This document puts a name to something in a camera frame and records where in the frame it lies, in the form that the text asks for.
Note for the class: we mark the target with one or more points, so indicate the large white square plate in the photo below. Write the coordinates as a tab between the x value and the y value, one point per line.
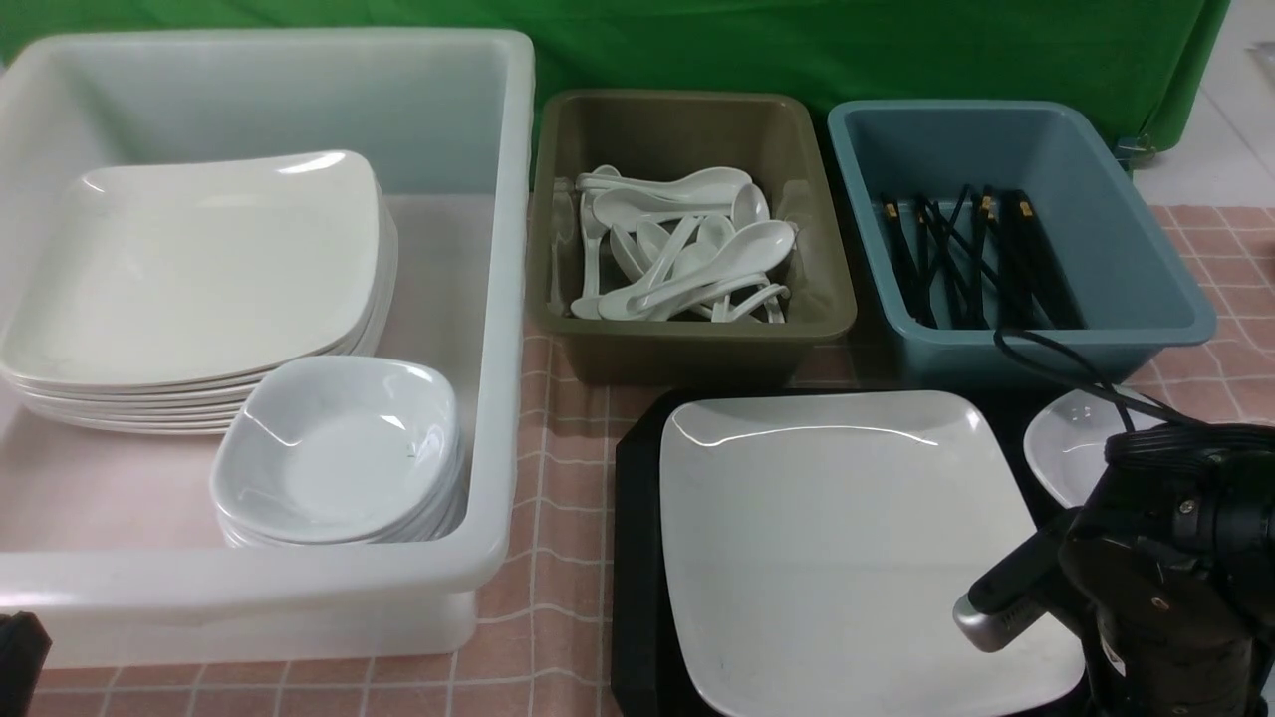
814	547

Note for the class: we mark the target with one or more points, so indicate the white shallow bowl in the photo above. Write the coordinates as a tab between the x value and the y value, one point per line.
1064	445

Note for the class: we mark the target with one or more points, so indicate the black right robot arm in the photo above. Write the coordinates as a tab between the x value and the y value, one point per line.
1174	550

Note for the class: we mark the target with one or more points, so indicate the pile of white soup spoons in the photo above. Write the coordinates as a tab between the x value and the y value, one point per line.
704	244

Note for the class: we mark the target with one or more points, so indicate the olive green plastic bin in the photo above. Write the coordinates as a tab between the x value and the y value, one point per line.
664	135

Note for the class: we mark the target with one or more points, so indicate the pink checked tablecloth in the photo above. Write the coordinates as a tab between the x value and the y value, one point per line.
541	647

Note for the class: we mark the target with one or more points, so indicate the black serving tray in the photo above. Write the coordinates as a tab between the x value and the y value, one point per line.
648	674

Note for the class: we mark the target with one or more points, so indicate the stack of white bowls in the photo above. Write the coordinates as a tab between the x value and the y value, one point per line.
342	450

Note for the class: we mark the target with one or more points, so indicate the bundle of black chopsticks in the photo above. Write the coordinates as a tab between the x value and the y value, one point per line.
983	261

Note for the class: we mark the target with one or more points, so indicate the blue plastic bin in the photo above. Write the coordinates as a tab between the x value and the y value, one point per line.
1134	291

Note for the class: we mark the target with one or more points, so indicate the stack of white square plates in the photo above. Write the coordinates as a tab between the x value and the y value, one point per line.
165	294

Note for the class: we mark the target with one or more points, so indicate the large translucent white tub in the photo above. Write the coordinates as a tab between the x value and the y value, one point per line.
110	539

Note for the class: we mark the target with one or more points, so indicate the green backdrop cloth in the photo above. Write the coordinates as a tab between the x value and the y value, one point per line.
1131	67

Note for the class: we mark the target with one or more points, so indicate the black object at corner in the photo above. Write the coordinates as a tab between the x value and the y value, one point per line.
25	645

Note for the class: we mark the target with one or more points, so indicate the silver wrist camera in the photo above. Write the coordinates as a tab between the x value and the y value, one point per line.
1026	585

